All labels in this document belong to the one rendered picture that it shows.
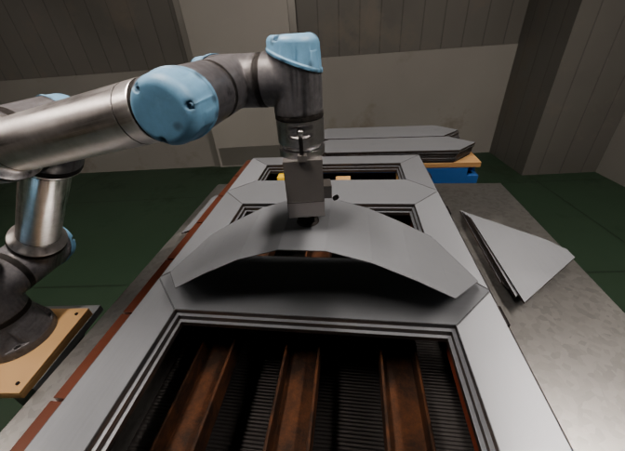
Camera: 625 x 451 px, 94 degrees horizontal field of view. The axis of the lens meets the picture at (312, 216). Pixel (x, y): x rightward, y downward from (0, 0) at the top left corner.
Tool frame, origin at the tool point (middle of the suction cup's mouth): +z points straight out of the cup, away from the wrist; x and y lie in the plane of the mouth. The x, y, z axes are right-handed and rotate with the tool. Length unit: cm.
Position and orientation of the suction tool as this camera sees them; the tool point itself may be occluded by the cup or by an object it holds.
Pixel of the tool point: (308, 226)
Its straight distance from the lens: 56.5
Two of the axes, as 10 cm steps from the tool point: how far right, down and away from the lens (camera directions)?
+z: 0.6, 8.4, 5.3
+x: -10.0, 0.6, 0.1
